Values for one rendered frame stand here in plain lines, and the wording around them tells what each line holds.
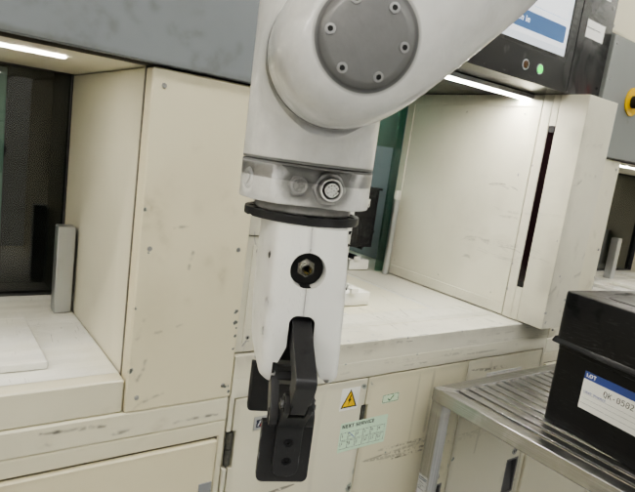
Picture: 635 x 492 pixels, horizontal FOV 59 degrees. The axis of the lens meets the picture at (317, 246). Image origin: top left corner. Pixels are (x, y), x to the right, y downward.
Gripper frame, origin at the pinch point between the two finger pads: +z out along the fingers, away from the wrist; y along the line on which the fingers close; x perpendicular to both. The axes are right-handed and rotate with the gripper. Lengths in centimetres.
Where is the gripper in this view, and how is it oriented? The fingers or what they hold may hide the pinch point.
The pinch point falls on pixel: (274, 428)
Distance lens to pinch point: 41.6
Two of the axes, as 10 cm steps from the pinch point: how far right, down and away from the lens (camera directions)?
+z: -1.3, 9.8, 1.6
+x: -9.8, -1.0, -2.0
